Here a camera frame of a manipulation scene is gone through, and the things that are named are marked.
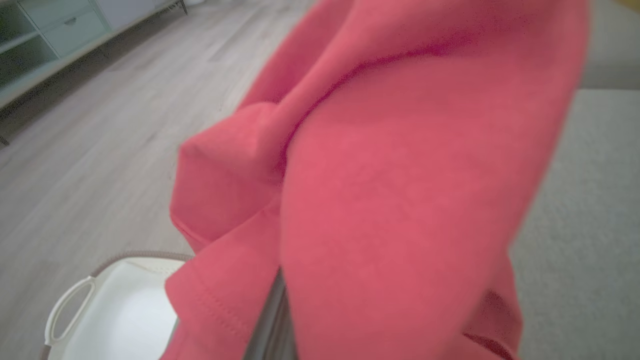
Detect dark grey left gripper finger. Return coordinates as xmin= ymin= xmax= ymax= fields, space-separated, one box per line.
xmin=244 ymin=270 xmax=297 ymax=360

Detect red basketball jersey white sleeves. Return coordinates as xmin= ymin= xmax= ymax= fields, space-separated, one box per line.
xmin=160 ymin=0 xmax=592 ymax=360

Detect white laundry basket brown rim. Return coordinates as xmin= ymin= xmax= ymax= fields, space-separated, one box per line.
xmin=39 ymin=250 xmax=197 ymax=360

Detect white and mint cabinet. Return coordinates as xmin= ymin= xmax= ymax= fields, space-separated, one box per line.
xmin=0 ymin=0 xmax=189 ymax=147

